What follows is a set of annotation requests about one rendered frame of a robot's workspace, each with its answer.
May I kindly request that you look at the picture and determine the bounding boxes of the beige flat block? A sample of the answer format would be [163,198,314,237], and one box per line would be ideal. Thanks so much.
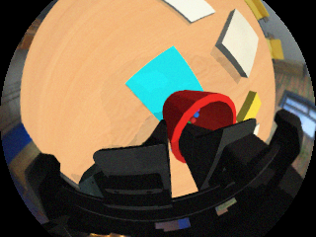
[214,8,258,79]

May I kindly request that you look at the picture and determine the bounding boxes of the red cup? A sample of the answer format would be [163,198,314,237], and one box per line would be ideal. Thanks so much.
[162,90,237,163]

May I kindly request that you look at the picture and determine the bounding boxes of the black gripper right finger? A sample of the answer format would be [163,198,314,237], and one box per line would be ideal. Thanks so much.
[178,118,257,190]

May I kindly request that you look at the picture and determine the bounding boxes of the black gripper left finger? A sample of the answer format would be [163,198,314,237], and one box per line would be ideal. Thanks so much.
[92,119,173,197]

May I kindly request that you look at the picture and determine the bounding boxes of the yellow block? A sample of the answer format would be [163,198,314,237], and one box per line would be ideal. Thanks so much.
[237,91,262,122]

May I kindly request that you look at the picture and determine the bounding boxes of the white flat rectangular slab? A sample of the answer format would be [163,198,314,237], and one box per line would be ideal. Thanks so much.
[162,0,216,24]

